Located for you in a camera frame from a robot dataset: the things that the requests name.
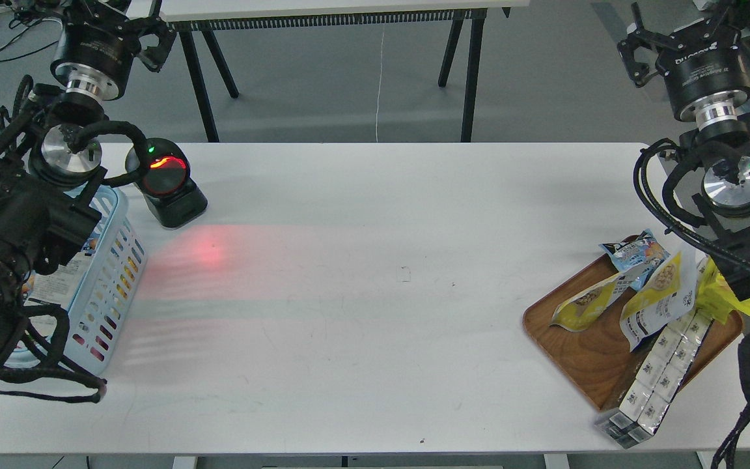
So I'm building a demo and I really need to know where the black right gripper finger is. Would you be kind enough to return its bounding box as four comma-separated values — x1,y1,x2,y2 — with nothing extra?
617,2,665,88

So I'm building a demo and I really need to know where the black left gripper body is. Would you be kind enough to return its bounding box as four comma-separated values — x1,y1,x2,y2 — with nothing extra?
50,1,148,101

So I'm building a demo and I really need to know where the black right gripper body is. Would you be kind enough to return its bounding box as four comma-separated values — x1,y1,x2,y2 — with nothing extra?
655,20,750,122

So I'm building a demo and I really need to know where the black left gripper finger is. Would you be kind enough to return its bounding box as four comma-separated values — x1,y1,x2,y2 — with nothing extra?
136,18,178,72

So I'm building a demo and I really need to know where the yellow white snack pouch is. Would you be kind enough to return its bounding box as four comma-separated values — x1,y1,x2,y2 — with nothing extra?
619,244,704,351
550,272,637,332

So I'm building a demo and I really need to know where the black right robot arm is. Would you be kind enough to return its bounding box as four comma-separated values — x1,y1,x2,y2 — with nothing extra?
617,1,750,468

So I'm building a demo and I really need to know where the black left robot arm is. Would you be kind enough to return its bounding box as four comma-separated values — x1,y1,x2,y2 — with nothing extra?
0,1,176,403

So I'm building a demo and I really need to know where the blue snack bag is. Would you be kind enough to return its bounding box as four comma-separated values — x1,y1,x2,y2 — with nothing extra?
599,229,670,291

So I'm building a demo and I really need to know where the light blue plastic basket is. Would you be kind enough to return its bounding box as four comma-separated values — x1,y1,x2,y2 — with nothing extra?
0,184,148,379

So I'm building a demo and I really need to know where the bright yellow snack pack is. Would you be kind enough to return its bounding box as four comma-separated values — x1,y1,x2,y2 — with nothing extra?
696,256,750,324

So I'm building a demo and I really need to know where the white snack packet in basket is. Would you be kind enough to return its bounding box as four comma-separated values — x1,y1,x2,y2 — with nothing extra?
25,236,99,311

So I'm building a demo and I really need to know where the white boxed snack multipack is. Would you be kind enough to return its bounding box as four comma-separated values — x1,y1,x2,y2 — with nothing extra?
595,312,714,449

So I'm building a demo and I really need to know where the black barcode scanner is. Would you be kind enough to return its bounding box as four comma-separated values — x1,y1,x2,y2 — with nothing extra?
135,137,208,229

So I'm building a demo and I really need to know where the wooden tray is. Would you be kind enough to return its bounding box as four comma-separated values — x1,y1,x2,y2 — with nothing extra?
522,236,743,412

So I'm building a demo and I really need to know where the black frame background table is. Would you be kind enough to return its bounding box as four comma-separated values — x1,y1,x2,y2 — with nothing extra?
126,1,529,143

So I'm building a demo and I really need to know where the white hanging cable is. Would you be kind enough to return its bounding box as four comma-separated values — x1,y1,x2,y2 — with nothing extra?
375,23,386,143

